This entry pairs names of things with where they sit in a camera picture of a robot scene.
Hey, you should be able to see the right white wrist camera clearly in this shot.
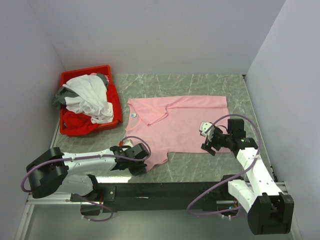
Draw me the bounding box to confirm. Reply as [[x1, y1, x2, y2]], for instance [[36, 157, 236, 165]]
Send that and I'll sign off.
[[199, 121, 214, 137]]

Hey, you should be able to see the black base beam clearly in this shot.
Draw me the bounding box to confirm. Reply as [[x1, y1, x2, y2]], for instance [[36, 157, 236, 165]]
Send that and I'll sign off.
[[70, 182, 235, 216]]

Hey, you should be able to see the aluminium frame rail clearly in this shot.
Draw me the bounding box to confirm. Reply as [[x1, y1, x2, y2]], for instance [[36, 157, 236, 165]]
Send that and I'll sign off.
[[14, 124, 301, 240]]

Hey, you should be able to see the red plastic bin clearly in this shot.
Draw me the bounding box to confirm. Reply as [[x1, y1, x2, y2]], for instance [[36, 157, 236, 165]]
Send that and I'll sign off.
[[60, 65, 123, 133]]

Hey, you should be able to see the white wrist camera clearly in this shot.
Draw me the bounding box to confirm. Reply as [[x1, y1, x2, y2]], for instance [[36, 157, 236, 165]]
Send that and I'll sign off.
[[199, 121, 214, 137], [118, 139, 134, 147]]

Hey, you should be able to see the white t-shirt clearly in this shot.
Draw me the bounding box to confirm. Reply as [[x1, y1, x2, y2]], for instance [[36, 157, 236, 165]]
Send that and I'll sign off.
[[62, 73, 114, 124]]

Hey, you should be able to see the pink t-shirt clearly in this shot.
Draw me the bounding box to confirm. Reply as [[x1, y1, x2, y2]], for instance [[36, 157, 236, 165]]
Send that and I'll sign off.
[[125, 95, 229, 171]]

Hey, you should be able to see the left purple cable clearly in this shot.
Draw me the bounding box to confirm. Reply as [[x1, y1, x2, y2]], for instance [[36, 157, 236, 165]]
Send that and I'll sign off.
[[20, 135, 152, 223]]

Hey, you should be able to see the grey t-shirt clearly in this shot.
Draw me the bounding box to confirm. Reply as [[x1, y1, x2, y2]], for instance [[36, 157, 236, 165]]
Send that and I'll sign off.
[[52, 73, 110, 109]]

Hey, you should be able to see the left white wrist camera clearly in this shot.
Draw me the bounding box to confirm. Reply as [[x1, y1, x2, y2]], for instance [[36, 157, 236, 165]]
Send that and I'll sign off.
[[118, 139, 134, 147]]

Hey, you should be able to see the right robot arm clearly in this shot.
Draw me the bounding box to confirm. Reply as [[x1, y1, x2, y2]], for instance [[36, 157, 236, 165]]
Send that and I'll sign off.
[[199, 118, 294, 235]]

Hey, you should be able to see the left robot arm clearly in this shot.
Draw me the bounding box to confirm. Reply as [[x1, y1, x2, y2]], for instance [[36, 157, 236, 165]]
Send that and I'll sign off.
[[25, 143, 151, 201]]

